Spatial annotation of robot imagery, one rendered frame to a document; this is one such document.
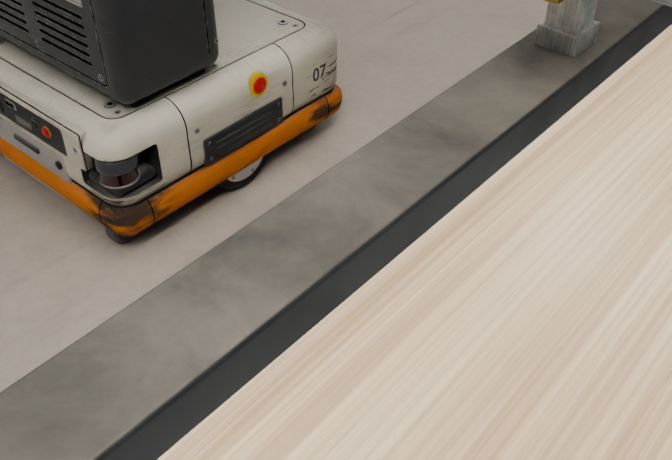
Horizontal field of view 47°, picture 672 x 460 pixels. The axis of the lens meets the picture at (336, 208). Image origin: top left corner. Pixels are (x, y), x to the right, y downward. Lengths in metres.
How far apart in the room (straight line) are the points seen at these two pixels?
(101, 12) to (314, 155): 0.66
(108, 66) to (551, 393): 1.32
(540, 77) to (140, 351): 0.45
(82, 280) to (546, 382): 1.43
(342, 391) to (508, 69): 0.59
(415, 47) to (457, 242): 2.10
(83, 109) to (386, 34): 1.12
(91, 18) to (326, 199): 0.93
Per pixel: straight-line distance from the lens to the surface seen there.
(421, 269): 0.23
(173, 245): 1.62
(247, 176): 1.74
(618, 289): 0.23
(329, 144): 1.88
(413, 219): 0.58
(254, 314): 0.49
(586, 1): 0.78
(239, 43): 1.73
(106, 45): 1.44
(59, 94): 1.62
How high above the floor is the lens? 1.06
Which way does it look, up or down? 39 degrees down
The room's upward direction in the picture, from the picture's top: straight up
